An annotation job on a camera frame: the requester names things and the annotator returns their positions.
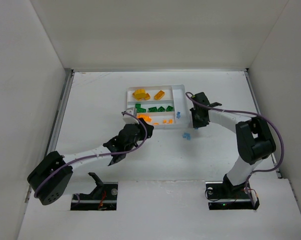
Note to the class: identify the yellow long lego brick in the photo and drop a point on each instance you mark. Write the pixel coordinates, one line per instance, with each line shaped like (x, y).
(158, 96)

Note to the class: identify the orange round figure piece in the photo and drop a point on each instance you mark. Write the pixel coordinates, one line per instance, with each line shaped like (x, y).
(139, 94)

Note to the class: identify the light blue lego pair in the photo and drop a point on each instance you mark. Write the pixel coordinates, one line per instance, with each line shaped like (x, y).
(185, 135)

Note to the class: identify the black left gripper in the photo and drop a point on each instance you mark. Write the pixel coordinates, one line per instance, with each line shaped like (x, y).
(144, 128)

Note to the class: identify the orange round lego piece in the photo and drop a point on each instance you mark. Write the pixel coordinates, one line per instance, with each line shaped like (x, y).
(146, 118)

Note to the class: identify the white divided sorting tray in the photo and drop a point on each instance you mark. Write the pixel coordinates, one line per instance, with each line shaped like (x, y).
(174, 96)

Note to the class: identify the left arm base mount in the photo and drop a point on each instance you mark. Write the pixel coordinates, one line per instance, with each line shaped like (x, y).
(102, 198)

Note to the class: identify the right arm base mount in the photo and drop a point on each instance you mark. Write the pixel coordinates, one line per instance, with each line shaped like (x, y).
(241, 198)

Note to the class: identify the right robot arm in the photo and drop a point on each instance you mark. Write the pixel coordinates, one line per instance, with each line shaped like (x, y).
(254, 139)

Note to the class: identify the green square lego brick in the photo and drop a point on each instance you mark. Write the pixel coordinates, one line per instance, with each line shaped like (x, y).
(161, 109)

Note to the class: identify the green long lego brick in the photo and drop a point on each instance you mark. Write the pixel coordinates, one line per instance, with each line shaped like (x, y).
(152, 109)

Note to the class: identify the yellow square lego brick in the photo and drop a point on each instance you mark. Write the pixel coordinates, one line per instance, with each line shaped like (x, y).
(147, 97)

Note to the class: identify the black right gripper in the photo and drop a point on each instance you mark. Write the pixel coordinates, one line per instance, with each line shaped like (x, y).
(198, 119)

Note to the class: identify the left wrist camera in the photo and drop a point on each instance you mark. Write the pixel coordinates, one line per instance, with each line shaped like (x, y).
(129, 116)

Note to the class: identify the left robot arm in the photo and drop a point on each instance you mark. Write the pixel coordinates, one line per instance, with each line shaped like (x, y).
(51, 176)

